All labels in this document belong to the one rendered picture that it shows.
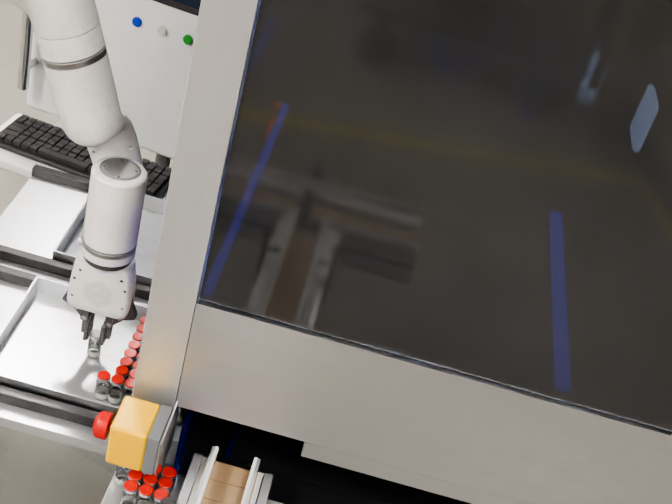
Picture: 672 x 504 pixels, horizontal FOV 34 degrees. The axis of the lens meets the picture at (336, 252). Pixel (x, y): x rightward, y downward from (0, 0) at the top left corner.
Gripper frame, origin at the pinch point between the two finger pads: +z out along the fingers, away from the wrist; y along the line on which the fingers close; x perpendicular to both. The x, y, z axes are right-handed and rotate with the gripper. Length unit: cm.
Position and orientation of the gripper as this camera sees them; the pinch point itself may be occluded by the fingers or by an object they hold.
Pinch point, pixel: (96, 328)
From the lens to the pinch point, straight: 187.1
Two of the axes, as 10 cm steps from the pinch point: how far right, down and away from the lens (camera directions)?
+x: 1.4, -5.4, 8.3
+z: -2.3, 8.0, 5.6
